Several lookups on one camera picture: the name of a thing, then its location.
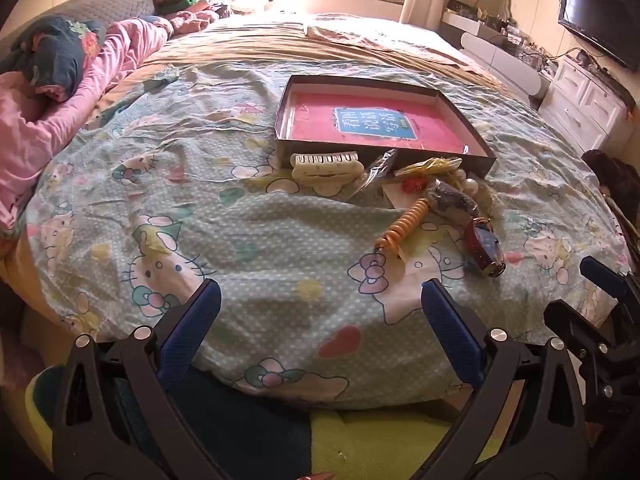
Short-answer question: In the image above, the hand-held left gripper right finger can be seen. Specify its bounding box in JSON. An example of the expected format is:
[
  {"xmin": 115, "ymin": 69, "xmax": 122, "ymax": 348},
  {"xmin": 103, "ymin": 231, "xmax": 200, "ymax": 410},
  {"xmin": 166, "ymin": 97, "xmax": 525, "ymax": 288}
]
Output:
[{"xmin": 421, "ymin": 278, "xmax": 588, "ymax": 480}]

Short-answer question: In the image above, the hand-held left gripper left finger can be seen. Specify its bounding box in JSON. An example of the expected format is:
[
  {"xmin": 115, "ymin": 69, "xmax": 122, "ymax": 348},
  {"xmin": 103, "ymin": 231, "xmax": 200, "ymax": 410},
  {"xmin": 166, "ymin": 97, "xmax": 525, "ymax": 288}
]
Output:
[{"xmin": 52, "ymin": 277, "xmax": 223, "ymax": 480}]

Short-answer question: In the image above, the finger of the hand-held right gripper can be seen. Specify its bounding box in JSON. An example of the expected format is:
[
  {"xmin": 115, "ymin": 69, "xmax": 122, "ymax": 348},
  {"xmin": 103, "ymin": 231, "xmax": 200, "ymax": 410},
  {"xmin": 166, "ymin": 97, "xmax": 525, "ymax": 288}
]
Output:
[
  {"xmin": 580, "ymin": 256, "xmax": 640, "ymax": 311},
  {"xmin": 544, "ymin": 300, "xmax": 623, "ymax": 361}
]

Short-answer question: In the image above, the red strap wristwatch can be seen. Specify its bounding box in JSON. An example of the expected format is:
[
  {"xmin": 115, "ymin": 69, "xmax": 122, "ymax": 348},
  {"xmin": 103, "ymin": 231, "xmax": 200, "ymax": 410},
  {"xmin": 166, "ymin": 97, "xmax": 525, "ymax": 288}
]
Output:
[{"xmin": 462, "ymin": 216, "xmax": 507, "ymax": 277}]

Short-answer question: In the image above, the orange spiral hair tie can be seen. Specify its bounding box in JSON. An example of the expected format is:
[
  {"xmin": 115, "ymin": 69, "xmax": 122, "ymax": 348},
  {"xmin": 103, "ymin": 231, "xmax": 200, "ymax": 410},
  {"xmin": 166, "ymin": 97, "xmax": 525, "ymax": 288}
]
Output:
[{"xmin": 375, "ymin": 199, "xmax": 431, "ymax": 261}]

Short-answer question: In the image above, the clear bag of dark beads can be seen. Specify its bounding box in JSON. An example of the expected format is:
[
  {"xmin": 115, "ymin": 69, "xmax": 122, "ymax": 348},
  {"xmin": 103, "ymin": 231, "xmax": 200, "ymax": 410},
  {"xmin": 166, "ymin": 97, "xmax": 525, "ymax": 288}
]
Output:
[{"xmin": 430, "ymin": 180, "xmax": 481, "ymax": 222}]

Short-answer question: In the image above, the white jewelry card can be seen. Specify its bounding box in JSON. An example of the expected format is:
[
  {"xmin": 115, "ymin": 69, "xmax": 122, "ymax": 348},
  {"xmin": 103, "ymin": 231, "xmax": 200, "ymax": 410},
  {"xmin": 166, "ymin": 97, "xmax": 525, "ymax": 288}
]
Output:
[{"xmin": 382, "ymin": 180, "xmax": 426, "ymax": 211}]

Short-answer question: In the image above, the white pearl hair accessory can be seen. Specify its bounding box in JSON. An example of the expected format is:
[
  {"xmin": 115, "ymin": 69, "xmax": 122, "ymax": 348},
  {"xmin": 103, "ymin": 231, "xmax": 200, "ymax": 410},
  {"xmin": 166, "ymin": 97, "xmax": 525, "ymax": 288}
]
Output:
[{"xmin": 450, "ymin": 170, "xmax": 496, "ymax": 211}]

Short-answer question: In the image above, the yellow hair tie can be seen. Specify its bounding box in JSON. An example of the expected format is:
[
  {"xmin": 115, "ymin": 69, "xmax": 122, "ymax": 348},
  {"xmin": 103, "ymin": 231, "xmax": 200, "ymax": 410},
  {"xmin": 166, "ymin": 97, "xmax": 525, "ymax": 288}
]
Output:
[{"xmin": 395, "ymin": 156, "xmax": 463, "ymax": 178}]

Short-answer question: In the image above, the clear bag with dark jewelry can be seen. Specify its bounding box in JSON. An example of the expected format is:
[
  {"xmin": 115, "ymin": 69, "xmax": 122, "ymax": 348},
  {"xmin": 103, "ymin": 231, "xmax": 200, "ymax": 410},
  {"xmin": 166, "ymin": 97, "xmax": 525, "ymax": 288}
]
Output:
[{"xmin": 350, "ymin": 150, "xmax": 399, "ymax": 198}]

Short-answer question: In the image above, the dark cardboard box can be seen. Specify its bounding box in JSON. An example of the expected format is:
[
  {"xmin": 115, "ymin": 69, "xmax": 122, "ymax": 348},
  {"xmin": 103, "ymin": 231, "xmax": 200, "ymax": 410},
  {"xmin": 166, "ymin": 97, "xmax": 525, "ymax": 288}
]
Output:
[{"xmin": 273, "ymin": 75, "xmax": 497, "ymax": 179}]

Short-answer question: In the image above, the cream hair claw clip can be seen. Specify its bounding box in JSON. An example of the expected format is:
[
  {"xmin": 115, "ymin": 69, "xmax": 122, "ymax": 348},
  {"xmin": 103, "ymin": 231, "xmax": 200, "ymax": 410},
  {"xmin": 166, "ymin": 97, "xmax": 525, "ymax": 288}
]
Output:
[{"xmin": 291, "ymin": 151, "xmax": 365, "ymax": 196}]

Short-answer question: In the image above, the dark fluffy object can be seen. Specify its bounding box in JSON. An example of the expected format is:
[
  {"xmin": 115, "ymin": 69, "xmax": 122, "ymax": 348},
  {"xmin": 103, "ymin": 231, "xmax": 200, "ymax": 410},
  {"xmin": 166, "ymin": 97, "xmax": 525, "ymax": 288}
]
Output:
[{"xmin": 582, "ymin": 150, "xmax": 640, "ymax": 213}]

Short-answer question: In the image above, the cartoon cat printed blanket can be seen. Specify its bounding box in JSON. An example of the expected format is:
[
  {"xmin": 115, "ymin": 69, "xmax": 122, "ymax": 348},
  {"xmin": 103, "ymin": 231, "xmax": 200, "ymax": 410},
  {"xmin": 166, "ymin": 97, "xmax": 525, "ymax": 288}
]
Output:
[{"xmin": 25, "ymin": 60, "xmax": 631, "ymax": 411}]

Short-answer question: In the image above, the white drawer dresser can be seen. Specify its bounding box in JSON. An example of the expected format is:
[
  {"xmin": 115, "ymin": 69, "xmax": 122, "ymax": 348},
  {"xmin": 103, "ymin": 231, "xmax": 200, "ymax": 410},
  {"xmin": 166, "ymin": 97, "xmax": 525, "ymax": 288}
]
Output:
[{"xmin": 537, "ymin": 55, "xmax": 636, "ymax": 156}]

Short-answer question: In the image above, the white low cabinet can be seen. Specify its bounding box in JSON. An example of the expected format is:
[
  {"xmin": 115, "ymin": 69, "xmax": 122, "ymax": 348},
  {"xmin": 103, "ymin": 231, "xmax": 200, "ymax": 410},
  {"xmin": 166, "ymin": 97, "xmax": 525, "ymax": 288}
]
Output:
[{"xmin": 440, "ymin": 12, "xmax": 551, "ymax": 98}]

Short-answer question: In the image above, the black flat television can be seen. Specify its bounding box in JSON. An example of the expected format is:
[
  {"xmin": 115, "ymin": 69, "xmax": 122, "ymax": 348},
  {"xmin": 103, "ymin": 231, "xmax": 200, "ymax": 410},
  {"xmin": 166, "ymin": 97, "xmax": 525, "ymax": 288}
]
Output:
[{"xmin": 557, "ymin": 0, "xmax": 640, "ymax": 72}]

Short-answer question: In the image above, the pink blanket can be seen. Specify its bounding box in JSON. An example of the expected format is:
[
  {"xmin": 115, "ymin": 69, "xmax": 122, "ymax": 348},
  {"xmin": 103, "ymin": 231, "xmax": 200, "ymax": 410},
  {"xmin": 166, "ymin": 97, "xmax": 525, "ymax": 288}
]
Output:
[{"xmin": 0, "ymin": 17, "xmax": 168, "ymax": 241}]

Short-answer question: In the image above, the brown bed sheet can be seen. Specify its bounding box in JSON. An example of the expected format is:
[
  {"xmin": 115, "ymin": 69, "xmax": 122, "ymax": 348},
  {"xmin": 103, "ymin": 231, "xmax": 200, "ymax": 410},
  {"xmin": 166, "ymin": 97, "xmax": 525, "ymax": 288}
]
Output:
[{"xmin": 95, "ymin": 12, "xmax": 506, "ymax": 111}]

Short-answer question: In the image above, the pink floral cloth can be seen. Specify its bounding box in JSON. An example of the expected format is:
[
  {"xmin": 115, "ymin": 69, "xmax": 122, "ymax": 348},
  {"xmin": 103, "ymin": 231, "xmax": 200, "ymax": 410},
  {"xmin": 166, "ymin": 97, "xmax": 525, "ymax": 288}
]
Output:
[{"xmin": 305, "ymin": 22, "xmax": 481, "ymax": 68}]

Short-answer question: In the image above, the dark floral quilt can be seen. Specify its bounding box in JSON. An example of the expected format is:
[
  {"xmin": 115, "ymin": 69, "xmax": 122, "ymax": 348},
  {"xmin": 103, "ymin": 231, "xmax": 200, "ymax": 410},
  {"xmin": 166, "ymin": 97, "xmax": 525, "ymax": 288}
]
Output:
[{"xmin": 0, "ymin": 15, "xmax": 108, "ymax": 103}]

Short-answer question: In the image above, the pile of clothes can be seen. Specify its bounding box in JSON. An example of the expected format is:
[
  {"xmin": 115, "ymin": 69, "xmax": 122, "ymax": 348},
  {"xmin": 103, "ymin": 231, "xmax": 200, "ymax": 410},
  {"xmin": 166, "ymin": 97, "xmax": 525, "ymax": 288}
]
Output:
[{"xmin": 152, "ymin": 0, "xmax": 246, "ymax": 36}]

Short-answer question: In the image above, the grey quilted pillow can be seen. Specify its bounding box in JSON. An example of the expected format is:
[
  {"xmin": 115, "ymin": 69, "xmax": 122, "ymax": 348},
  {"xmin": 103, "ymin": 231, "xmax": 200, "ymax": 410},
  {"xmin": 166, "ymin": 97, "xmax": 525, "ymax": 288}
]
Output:
[{"xmin": 35, "ymin": 0, "xmax": 158, "ymax": 36}]

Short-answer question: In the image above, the wavy frame mirror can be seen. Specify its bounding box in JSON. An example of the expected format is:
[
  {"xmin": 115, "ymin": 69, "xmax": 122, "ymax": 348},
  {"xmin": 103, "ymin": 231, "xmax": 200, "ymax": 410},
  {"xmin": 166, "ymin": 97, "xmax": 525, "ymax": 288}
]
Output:
[{"xmin": 470, "ymin": 0, "xmax": 512, "ymax": 22}]

